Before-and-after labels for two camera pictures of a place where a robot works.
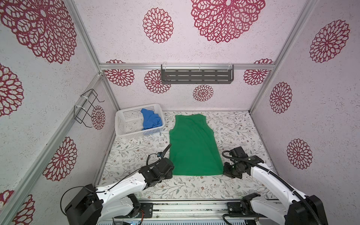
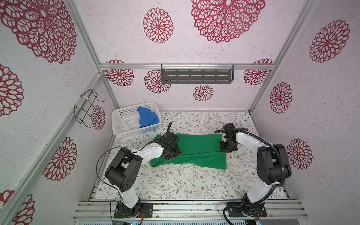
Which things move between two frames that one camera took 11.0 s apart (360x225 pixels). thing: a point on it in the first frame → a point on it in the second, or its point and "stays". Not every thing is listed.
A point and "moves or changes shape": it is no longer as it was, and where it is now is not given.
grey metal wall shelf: (197, 73) stays
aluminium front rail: (202, 210) stays
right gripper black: (226, 164) → (223, 149)
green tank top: (194, 151) moves or changes shape
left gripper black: (169, 174) → (177, 151)
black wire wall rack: (83, 111) stays
